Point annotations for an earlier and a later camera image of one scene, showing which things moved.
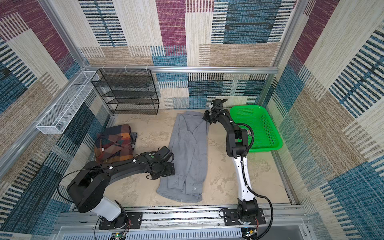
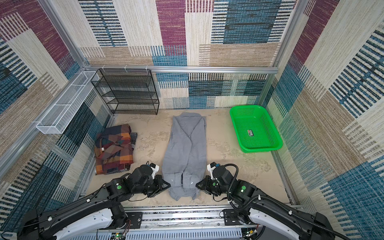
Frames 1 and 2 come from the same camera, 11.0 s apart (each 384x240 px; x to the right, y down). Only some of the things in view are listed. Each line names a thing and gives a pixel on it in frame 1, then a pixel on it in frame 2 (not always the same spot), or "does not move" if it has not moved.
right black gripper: [206, 117] -> [206, 188]
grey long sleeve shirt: [189, 140] does not move
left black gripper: [171, 169] -> [159, 179]
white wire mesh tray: [55, 121] does not move
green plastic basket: [264, 134] does not move
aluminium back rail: [190, 70] does not move
